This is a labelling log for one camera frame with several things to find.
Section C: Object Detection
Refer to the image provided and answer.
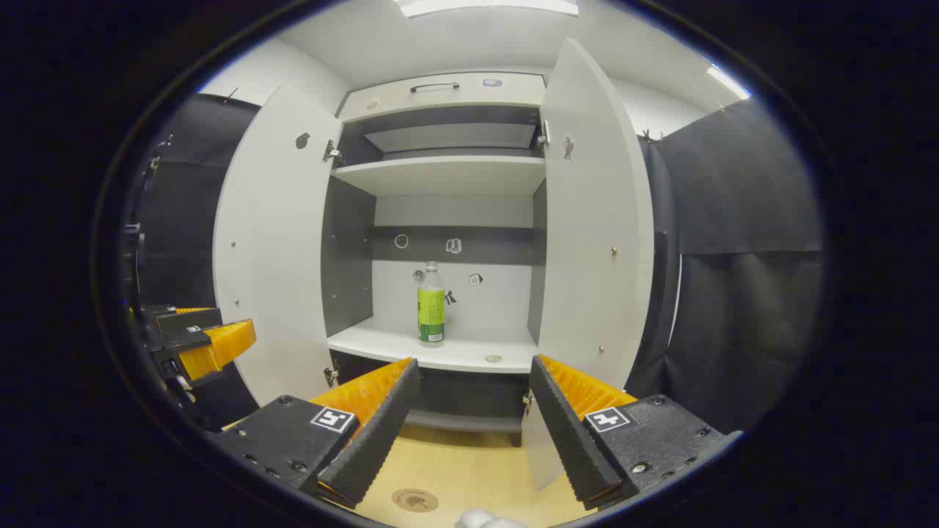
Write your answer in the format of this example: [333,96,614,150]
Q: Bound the white cabinet door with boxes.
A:
[213,84,351,406]
[522,38,655,492]

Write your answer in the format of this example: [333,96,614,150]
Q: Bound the black backdrop cloth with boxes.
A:
[128,94,824,433]

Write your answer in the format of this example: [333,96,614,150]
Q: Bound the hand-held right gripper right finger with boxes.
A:
[528,354,743,512]

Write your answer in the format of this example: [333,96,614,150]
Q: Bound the white cabinet drawer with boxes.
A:
[339,72,547,124]

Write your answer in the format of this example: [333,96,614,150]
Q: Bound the large ceiling light panel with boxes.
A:
[396,0,580,18]

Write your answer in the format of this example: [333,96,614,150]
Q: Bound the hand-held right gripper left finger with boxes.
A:
[208,357,421,509]

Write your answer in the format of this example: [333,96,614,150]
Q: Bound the green label plastic bottle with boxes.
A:
[417,261,447,348]

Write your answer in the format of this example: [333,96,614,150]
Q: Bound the narrow ceiling light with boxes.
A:
[706,65,751,100]

